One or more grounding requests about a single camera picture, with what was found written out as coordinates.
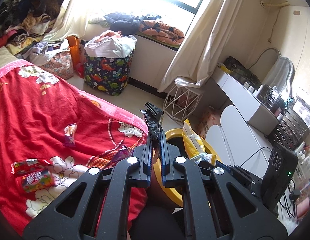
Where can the pile of clothes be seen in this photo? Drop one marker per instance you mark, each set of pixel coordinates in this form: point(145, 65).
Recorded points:
point(23, 22)

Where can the arched mirror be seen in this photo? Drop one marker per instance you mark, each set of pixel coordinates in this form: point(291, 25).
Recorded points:
point(280, 77)

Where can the white dressing table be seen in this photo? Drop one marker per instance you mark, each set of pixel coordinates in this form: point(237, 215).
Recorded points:
point(241, 136)

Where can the yellow snack bag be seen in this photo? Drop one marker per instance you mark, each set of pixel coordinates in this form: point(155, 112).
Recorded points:
point(196, 148)

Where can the dark blue jacket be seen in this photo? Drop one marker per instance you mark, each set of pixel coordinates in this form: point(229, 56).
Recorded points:
point(127, 24)

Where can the cream curtain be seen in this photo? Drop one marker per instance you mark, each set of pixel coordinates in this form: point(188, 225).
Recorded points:
point(196, 58)

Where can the floral pink pillow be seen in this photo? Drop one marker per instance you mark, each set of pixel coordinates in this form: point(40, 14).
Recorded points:
point(60, 65)

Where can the white wire stool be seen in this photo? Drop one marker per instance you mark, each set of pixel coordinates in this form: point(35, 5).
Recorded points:
point(181, 102)

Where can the black wrapper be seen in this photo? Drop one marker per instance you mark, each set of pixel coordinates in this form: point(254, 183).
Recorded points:
point(153, 117)

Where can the colourful candy packet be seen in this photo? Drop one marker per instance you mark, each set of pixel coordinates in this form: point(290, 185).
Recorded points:
point(37, 180)

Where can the orange patterned blanket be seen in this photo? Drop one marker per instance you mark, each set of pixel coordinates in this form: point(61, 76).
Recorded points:
point(162, 32)

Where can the yellow rimmed trash bin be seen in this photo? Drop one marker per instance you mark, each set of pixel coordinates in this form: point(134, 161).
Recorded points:
point(168, 177)

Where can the orange bag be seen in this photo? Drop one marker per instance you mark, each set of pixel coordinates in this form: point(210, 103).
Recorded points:
point(74, 49)

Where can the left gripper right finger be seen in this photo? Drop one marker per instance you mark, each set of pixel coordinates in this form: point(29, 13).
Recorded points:
point(219, 201)

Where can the red snack wrapper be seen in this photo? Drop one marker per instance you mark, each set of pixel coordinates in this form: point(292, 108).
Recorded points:
point(27, 166)

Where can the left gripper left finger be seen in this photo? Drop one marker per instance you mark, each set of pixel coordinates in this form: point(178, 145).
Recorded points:
point(96, 205)

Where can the red floral bed quilt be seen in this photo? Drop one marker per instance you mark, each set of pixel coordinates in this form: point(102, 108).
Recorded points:
point(35, 107)

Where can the purple candy wrapper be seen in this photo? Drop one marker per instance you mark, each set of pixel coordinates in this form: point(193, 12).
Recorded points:
point(69, 135)

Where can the dinosaur print laundry basket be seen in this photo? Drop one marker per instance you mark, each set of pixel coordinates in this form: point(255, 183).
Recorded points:
point(109, 75)

